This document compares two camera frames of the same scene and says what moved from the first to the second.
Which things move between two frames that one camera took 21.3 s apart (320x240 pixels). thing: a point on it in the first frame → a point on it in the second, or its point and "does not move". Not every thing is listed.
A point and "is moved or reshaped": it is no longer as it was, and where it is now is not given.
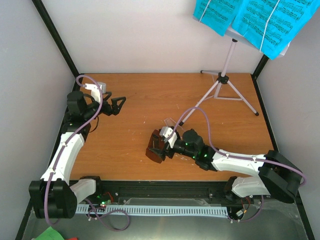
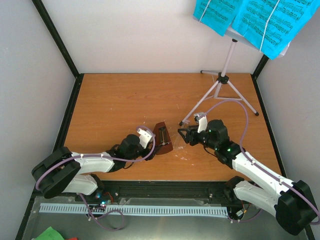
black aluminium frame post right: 259,68 does not move
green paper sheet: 49,234 does not move
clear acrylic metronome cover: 179,130 is moved or reshaped
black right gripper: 161,153 → 191,134
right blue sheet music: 270,25 does not move
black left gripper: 114,110 → 150,153
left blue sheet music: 217,15 does not move
